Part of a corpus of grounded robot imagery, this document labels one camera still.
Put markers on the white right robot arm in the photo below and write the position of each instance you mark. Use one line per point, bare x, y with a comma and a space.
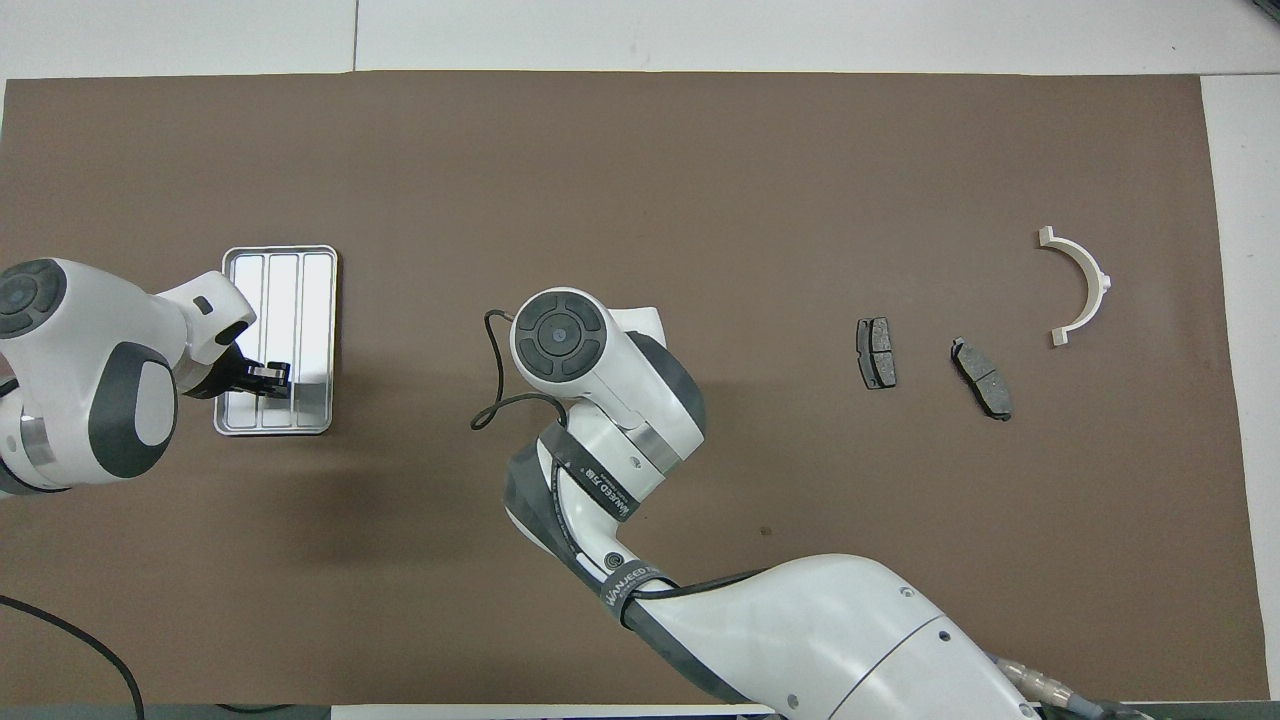
820, 630

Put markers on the brown table mat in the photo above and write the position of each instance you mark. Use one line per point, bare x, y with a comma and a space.
700, 200

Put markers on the dark grey rectangular brake pad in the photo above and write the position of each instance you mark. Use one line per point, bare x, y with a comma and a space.
877, 353

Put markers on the white curved plastic bracket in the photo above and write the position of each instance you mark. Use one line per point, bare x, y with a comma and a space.
1090, 275

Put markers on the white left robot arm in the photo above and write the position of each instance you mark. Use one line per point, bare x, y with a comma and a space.
80, 350

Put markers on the dark grey curved brake pad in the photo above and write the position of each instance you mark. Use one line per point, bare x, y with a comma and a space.
982, 380

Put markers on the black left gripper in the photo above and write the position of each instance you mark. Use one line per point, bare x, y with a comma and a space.
228, 378

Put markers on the silver metal tray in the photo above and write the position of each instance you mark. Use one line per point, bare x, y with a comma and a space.
300, 300

